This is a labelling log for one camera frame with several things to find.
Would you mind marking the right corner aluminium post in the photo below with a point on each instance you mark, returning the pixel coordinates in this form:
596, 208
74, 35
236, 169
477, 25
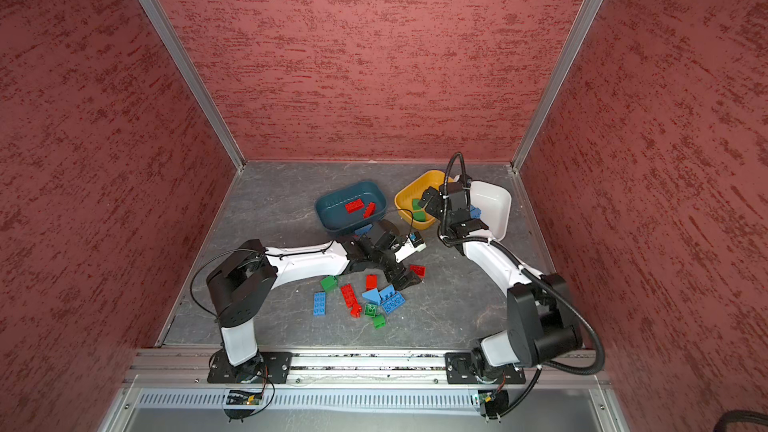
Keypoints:
579, 30

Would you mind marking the green lego bottom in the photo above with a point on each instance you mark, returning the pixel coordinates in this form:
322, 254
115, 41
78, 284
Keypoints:
379, 321

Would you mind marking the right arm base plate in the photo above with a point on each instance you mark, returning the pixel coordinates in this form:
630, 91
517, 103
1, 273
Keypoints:
472, 368

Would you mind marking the left circuit board connector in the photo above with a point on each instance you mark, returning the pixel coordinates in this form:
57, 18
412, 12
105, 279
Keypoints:
244, 398

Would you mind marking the blue lego upper stacked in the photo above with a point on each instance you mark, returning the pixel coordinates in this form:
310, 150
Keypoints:
388, 293

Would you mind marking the blue lego left long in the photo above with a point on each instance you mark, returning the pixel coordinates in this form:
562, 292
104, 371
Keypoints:
319, 304

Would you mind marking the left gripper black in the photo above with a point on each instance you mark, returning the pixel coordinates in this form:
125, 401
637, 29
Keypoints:
404, 280

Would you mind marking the dark teal plastic bin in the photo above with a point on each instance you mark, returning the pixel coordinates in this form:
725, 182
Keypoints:
334, 218

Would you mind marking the small red lego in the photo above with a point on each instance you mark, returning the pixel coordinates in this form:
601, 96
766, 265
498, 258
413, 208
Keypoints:
356, 311
369, 210

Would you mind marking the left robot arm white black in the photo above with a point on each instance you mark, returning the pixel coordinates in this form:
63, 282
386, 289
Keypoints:
239, 286

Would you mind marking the light blue sloped lego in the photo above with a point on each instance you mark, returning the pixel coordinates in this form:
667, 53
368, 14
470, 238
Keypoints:
372, 296

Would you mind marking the white plastic bin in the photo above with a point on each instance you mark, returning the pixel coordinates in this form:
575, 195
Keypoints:
495, 204

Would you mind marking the corner aluminium post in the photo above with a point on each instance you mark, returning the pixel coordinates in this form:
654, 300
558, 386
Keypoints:
579, 30
173, 44

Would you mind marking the blue lego lower stacked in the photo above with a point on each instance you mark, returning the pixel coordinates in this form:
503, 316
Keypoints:
393, 303

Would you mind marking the green hollow lego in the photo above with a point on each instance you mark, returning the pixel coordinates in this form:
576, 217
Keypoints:
371, 310

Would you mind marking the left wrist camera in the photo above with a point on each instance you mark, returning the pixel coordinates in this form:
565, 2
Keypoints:
412, 244

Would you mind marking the small red lego bottom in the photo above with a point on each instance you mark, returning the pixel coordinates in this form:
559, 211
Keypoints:
356, 311

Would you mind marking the red square lego centre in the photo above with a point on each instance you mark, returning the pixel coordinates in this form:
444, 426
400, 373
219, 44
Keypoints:
371, 282

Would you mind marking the blue lego stacked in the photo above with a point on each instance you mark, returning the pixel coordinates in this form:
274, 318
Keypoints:
388, 293
393, 303

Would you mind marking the red long lego centre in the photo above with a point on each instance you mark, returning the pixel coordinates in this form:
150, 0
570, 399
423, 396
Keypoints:
349, 296

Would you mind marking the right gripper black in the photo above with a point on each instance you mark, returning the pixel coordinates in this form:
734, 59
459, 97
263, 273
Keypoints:
431, 207

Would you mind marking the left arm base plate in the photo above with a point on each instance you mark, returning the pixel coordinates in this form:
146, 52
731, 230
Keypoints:
249, 367

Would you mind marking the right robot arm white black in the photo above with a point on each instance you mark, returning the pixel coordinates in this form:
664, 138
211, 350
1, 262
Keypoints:
540, 326

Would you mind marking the small blue lego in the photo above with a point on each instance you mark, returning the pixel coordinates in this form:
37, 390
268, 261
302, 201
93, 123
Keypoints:
475, 212

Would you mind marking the right circuit board connector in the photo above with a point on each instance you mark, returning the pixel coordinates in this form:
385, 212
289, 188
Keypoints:
492, 404

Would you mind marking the circuit board connector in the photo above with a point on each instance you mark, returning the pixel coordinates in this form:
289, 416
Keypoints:
244, 398
492, 404

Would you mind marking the yellow plastic bin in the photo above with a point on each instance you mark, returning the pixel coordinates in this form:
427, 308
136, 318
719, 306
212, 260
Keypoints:
407, 199

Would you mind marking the left corner aluminium post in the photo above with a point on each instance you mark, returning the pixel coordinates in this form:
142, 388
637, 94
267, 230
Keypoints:
173, 44

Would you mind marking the green lego lower pair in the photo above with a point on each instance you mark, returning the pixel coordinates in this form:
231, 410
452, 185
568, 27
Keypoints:
329, 283

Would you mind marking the aluminium front rail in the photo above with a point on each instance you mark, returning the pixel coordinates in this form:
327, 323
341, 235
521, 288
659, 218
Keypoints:
188, 366

